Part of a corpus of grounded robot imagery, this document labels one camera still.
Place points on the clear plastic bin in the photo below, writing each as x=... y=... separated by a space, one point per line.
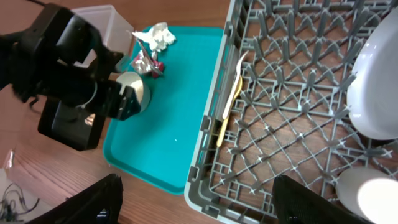
x=116 y=32

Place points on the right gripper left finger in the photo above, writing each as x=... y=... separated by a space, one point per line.
x=99 y=203

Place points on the teal serving tray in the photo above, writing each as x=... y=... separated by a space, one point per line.
x=157 y=144

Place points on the grey bowl with rice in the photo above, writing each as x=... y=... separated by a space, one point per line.
x=134 y=81

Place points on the grey dishwasher rack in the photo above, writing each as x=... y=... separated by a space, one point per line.
x=289 y=114

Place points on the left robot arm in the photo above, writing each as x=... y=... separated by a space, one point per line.
x=62 y=56

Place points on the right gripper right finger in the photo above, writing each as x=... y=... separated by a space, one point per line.
x=294 y=203

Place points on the black plastic tray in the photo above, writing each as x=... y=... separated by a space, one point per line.
x=75 y=128

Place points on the grey round plate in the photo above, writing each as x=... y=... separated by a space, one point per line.
x=372 y=95

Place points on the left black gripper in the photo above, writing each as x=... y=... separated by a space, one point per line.
x=98 y=96

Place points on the crumpled silver foil wrapper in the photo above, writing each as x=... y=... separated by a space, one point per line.
x=144 y=64

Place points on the white crumpled napkin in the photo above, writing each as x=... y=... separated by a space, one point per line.
x=158 y=37

